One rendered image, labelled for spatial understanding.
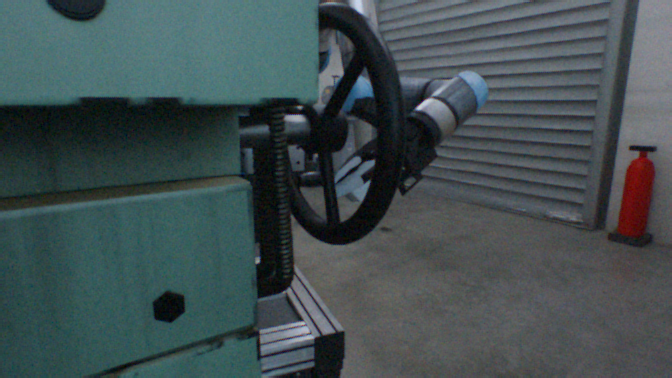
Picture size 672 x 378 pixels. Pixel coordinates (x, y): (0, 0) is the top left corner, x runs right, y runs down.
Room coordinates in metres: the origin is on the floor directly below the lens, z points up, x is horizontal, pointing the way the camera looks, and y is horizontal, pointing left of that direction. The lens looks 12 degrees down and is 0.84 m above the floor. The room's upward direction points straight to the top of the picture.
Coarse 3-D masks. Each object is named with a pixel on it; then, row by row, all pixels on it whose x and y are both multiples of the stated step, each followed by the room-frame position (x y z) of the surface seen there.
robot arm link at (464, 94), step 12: (468, 72) 0.73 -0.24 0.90; (432, 84) 0.74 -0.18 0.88; (444, 84) 0.72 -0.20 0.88; (456, 84) 0.71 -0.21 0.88; (468, 84) 0.71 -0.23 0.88; (480, 84) 0.71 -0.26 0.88; (432, 96) 0.70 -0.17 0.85; (444, 96) 0.69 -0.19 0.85; (456, 96) 0.69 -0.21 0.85; (468, 96) 0.69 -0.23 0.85; (480, 96) 0.71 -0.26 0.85; (456, 108) 0.68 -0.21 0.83; (468, 108) 0.69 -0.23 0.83; (456, 120) 0.68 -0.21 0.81
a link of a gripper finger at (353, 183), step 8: (360, 168) 0.59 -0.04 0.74; (368, 168) 0.58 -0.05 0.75; (352, 176) 0.58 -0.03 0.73; (336, 184) 0.58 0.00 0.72; (344, 184) 0.57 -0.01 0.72; (352, 184) 0.57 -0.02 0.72; (360, 184) 0.57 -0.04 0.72; (368, 184) 0.59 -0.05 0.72; (336, 192) 0.57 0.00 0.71; (344, 192) 0.57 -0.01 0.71; (352, 192) 0.58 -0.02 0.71; (360, 192) 0.58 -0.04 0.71; (360, 200) 0.59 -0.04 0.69
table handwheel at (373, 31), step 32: (352, 32) 0.41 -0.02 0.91; (352, 64) 0.42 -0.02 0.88; (384, 64) 0.38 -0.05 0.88; (384, 96) 0.37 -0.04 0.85; (256, 128) 0.42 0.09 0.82; (288, 128) 0.44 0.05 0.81; (320, 128) 0.45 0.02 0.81; (384, 128) 0.37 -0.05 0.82; (288, 160) 0.58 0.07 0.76; (320, 160) 0.47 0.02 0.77; (384, 160) 0.37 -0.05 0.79; (384, 192) 0.37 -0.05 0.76; (320, 224) 0.48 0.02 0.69; (352, 224) 0.41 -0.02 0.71
